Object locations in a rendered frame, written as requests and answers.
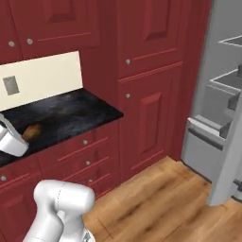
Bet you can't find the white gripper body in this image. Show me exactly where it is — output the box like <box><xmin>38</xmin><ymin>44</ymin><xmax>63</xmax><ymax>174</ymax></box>
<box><xmin>0</xmin><ymin>123</ymin><xmax>30</xmax><ymax>158</ymax></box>

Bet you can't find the grey fridge door shelf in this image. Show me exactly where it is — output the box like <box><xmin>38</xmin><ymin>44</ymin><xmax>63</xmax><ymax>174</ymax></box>
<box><xmin>217</xmin><ymin>34</ymin><xmax>242</xmax><ymax>49</ymax></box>
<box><xmin>187</xmin><ymin>114</ymin><xmax>233</xmax><ymax>140</ymax></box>
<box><xmin>208</xmin><ymin>69</ymin><xmax>242</xmax><ymax>95</ymax></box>

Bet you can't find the grey fridge door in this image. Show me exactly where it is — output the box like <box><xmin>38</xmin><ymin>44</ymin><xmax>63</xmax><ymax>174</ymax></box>
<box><xmin>206</xmin><ymin>62</ymin><xmax>242</xmax><ymax>207</ymax></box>

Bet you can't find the grey fridge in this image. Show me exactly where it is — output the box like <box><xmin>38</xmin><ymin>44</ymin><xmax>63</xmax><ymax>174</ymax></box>
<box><xmin>180</xmin><ymin>0</ymin><xmax>242</xmax><ymax>207</ymax></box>

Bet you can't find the orange brown food item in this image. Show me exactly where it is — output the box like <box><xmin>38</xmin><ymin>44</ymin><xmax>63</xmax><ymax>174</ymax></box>
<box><xmin>21</xmin><ymin>123</ymin><xmax>43</xmax><ymax>142</ymax></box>

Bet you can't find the red drawer front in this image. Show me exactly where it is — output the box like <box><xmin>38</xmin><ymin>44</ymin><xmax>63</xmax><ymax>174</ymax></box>
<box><xmin>0</xmin><ymin>155</ymin><xmax>43</xmax><ymax>191</ymax></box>
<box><xmin>64</xmin><ymin>160</ymin><xmax>121</xmax><ymax>200</ymax></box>
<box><xmin>40</xmin><ymin>138</ymin><xmax>121</xmax><ymax>182</ymax></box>
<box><xmin>37</xmin><ymin>120</ymin><xmax>120</xmax><ymax>165</ymax></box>

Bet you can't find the red base cupboard door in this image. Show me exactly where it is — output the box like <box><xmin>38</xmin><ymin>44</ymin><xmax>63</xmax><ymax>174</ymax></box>
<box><xmin>0</xmin><ymin>181</ymin><xmax>42</xmax><ymax>242</ymax></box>

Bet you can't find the red long tall-cupboard door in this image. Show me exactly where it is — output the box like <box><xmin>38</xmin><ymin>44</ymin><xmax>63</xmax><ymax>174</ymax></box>
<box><xmin>118</xmin><ymin>61</ymin><xmax>184</xmax><ymax>183</ymax></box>

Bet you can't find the red short tall-cupboard door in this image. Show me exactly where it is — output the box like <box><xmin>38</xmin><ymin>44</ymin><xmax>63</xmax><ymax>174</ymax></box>
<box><xmin>116</xmin><ymin>0</ymin><xmax>186</xmax><ymax>80</ymax></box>

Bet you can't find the grey freezer drawer front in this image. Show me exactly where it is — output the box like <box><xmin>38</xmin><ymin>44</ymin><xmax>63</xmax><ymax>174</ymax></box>
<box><xmin>181</xmin><ymin>125</ymin><xmax>225</xmax><ymax>183</ymax></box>

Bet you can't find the grey wall socket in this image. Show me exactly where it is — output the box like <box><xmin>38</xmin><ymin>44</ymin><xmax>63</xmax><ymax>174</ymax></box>
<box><xmin>2</xmin><ymin>75</ymin><xmax>21</xmax><ymax>96</ymax></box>

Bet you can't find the red narrow wall cupboard door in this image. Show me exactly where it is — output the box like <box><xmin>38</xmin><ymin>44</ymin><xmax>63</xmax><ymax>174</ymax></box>
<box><xmin>0</xmin><ymin>0</ymin><xmax>24</xmax><ymax>65</ymax></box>

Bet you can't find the red wide wall cupboard door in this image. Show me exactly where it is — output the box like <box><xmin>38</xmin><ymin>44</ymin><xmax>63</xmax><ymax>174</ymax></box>
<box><xmin>8</xmin><ymin>0</ymin><xmax>100</xmax><ymax>61</ymax></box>

